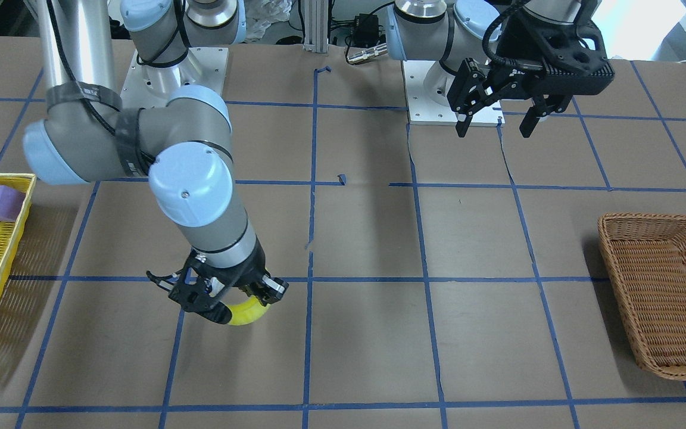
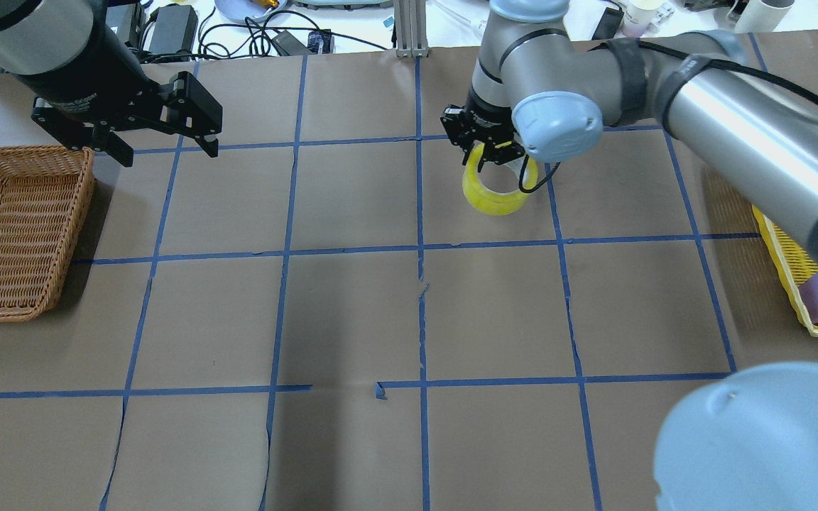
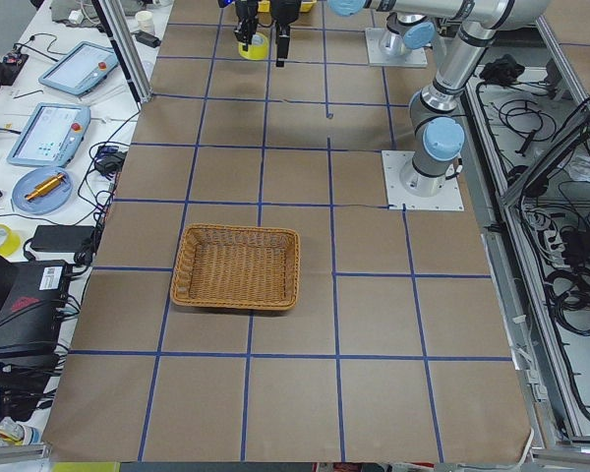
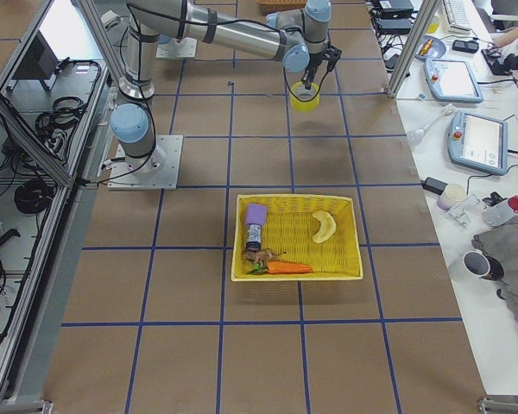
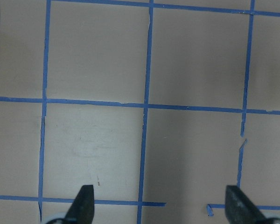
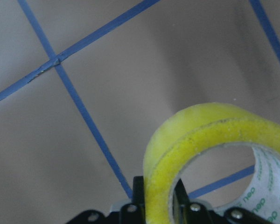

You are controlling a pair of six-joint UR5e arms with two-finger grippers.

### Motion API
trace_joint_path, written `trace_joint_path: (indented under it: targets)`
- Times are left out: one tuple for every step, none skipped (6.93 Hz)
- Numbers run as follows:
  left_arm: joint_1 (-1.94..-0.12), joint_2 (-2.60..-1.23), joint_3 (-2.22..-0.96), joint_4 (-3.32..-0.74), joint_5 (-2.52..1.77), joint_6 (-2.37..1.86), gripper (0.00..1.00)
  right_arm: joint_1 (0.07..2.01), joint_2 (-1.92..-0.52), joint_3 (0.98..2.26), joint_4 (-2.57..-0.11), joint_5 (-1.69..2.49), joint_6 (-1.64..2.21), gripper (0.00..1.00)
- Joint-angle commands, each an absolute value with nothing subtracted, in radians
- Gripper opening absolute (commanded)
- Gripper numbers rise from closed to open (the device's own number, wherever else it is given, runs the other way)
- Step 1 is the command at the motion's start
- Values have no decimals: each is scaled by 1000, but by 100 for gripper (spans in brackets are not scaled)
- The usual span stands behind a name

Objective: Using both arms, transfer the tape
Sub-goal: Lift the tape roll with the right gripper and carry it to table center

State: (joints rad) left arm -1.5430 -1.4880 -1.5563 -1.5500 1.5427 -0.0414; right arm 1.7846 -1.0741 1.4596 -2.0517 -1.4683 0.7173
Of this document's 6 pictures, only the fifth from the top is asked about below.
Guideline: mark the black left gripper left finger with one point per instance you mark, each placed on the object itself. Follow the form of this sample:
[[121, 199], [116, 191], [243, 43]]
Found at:
[[82, 209]]

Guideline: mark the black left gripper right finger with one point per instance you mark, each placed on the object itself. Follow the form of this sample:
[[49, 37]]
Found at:
[[239, 209]]

